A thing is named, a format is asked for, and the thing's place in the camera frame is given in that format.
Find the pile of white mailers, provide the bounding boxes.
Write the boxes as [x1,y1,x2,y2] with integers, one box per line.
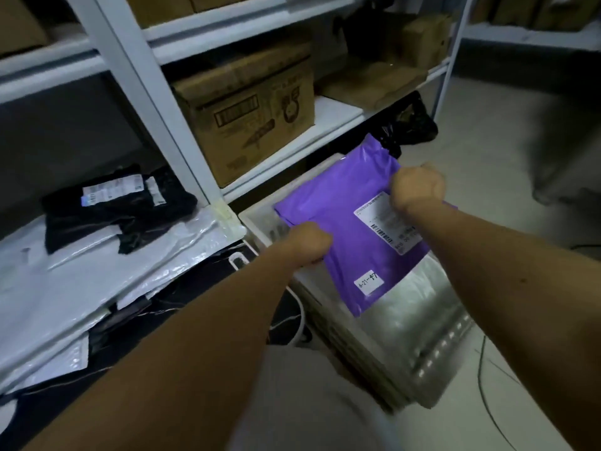
[0,201,247,395]

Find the dark cardboard box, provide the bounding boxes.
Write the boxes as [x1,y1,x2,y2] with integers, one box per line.
[317,60,428,111]

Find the person's left hand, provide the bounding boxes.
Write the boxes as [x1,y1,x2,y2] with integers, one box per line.
[281,222,335,268]

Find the large white bubble mailer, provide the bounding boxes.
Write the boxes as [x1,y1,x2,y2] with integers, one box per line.
[0,215,219,367]

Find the purple mailer bag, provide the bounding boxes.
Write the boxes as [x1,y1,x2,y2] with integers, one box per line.
[274,133,459,318]

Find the person's right forearm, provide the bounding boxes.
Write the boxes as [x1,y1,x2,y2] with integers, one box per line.
[406,199,601,451]

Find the white metal shelf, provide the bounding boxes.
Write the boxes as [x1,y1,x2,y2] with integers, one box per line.
[0,0,601,205]

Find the black plastic bag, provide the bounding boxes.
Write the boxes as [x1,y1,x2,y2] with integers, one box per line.
[371,91,440,158]

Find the white plastic basket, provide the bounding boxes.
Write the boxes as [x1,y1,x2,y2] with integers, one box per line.
[238,152,475,412]

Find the small brown cardboard box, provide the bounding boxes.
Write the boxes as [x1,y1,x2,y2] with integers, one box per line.
[401,13,454,71]

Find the black marble lap table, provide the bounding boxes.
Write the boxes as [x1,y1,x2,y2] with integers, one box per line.
[0,239,306,451]

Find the person's right hand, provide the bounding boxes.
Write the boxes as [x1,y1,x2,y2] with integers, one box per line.
[389,163,447,217]

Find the cardboard box with black print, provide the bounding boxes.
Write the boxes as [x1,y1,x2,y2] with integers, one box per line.
[171,39,316,189]

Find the person's white shorts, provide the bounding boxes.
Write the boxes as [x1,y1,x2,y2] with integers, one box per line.
[230,345,400,451]

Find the large cardboard box white label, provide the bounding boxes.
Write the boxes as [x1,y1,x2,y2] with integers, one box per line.
[0,0,50,57]

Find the person's left forearm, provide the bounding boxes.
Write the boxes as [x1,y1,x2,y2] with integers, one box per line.
[23,251,306,451]

